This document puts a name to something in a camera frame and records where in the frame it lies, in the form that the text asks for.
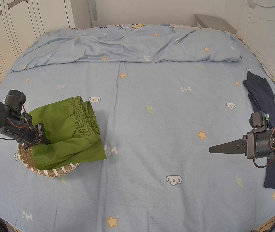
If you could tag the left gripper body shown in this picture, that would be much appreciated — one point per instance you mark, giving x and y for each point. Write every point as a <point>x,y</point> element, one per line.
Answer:
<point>28,136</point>

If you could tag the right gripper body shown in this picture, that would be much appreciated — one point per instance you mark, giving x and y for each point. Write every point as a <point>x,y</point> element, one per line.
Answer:
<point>260,144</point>

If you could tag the green shorts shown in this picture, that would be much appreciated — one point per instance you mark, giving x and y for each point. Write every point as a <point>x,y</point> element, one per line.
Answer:
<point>65,134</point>

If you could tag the round woven basket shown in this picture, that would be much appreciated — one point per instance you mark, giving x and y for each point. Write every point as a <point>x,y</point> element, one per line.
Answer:
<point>27,157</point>

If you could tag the dark blue garment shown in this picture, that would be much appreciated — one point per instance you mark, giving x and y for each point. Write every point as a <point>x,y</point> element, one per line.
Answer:
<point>260,93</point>

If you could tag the bed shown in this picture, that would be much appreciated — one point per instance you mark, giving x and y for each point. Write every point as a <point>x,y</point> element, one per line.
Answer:
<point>152,134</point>

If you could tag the white wardrobe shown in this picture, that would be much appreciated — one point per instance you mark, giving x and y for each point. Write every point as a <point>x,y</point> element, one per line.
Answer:
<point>19,25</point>

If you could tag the grey bedside table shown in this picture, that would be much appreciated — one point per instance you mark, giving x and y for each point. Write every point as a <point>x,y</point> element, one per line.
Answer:
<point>214,23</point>

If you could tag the pale blue quilt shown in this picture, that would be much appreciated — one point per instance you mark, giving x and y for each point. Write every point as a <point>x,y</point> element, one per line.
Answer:
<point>137,47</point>

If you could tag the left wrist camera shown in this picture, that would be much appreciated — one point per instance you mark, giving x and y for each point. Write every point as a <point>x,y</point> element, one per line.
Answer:
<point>40,130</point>

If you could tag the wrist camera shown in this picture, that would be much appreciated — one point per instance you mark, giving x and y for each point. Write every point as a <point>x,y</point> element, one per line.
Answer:
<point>40,130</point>
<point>257,119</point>

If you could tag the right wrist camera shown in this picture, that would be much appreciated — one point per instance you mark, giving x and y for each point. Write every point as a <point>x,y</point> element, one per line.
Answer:
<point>257,119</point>

